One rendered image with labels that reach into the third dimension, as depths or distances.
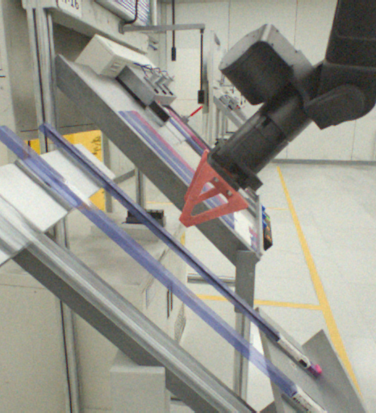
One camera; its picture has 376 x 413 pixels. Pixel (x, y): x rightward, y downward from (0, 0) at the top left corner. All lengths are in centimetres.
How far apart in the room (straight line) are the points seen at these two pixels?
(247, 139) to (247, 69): 8
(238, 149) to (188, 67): 410
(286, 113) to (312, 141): 719
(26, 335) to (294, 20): 710
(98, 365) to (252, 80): 100
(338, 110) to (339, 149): 732
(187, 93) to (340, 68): 414
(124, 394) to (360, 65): 41
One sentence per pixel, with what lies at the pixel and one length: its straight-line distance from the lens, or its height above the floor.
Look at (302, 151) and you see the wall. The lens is 763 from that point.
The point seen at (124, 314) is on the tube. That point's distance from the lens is 30.
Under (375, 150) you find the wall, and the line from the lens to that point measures 788.
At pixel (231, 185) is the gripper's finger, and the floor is 101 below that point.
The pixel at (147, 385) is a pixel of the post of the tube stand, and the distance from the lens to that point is 45.
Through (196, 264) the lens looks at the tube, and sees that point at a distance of 50.
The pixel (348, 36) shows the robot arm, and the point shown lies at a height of 115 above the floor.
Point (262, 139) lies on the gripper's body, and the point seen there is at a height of 106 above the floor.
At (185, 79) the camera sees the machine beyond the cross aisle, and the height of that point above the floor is 140.
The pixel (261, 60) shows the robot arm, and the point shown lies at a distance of 42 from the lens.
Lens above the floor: 109
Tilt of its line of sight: 15 degrees down
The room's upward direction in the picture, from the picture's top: straight up
